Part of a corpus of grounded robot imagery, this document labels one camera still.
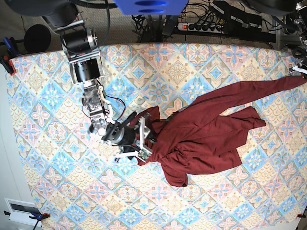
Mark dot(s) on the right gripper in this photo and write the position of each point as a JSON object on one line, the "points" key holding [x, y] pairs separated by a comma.
{"points": [[112, 129]]}

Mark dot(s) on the maroon t-shirt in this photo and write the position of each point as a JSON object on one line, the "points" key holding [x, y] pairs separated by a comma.
{"points": [[200, 139]]}

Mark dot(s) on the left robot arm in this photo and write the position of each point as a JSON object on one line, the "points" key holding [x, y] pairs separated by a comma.
{"points": [[298, 19]]}

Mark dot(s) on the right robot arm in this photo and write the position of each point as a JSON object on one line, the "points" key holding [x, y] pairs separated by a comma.
{"points": [[80, 45]]}

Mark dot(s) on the patterned tablecloth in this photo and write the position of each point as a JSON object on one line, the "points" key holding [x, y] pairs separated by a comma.
{"points": [[75, 180]]}

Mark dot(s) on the blue orange lower clamp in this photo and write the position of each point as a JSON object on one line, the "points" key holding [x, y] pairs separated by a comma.
{"points": [[36, 216]]}

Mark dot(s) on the black round stool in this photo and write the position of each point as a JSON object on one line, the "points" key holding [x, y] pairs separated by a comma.
{"points": [[37, 39]]}

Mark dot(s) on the orange right clamp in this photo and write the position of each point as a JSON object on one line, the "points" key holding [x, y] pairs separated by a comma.
{"points": [[302, 216]]}

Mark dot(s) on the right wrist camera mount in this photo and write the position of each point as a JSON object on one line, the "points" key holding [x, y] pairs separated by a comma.
{"points": [[131, 140]]}

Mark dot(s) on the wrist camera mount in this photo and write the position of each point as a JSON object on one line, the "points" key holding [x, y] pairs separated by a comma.
{"points": [[299, 68], [131, 140]]}

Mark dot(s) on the black power strip red switch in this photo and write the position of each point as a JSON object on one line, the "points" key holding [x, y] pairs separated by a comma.
{"points": [[206, 27]]}

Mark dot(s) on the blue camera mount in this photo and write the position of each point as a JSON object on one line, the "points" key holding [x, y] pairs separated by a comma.
{"points": [[151, 7]]}

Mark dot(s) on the white wall socket plate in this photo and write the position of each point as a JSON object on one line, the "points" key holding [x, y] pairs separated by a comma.
{"points": [[20, 211]]}

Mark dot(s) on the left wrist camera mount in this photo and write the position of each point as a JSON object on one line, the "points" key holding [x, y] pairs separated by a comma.
{"points": [[299, 68]]}

